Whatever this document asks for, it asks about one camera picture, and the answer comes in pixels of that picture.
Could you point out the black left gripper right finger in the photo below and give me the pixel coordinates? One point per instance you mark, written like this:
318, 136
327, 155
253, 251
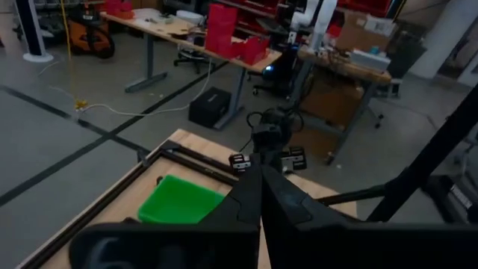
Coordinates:
298, 239

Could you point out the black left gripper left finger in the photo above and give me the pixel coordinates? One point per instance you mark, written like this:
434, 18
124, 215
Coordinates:
224, 243

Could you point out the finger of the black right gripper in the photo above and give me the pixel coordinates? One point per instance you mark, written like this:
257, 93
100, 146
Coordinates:
294, 158
239, 163

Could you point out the green plastic basket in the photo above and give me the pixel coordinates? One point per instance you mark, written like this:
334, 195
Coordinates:
179, 201

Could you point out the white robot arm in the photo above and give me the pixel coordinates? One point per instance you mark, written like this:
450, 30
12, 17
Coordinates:
317, 26

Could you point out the small red bin stack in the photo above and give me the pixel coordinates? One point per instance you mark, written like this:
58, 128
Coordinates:
119, 9

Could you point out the black box on floor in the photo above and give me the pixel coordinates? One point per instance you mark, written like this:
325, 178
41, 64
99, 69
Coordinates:
209, 106

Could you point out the large cardboard box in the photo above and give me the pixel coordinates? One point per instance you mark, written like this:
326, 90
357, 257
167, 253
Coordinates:
332, 99

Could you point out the wooden desk with grey legs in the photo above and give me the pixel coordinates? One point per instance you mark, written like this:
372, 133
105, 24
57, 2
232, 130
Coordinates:
261, 66

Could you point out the low red storage bin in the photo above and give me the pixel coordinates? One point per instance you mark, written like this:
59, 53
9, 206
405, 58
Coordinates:
255, 50

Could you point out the cluttered wooden desk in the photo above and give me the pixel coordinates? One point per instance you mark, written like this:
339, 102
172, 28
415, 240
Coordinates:
354, 71

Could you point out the black office chair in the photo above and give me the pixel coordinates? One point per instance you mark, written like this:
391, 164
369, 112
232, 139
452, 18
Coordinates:
192, 60

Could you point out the tall red storage bin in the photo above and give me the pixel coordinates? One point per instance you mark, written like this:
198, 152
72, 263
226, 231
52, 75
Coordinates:
221, 30

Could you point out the grey box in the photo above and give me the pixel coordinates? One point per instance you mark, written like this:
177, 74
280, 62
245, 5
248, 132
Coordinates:
369, 60

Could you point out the cardboard box with white label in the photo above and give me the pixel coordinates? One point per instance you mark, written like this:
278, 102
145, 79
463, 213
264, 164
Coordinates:
362, 33

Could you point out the black waste bin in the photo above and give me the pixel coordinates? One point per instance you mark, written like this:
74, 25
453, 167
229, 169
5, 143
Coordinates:
407, 56

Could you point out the black equipment case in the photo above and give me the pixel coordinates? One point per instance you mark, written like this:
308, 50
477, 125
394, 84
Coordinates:
448, 201

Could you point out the orange shop vacuum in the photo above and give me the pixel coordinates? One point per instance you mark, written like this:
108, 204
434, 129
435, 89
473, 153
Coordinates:
89, 37

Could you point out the black column with white base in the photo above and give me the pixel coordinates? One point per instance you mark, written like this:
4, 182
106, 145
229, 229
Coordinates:
31, 33

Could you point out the black metal rig frame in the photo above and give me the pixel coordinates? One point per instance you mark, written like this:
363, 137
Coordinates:
194, 159

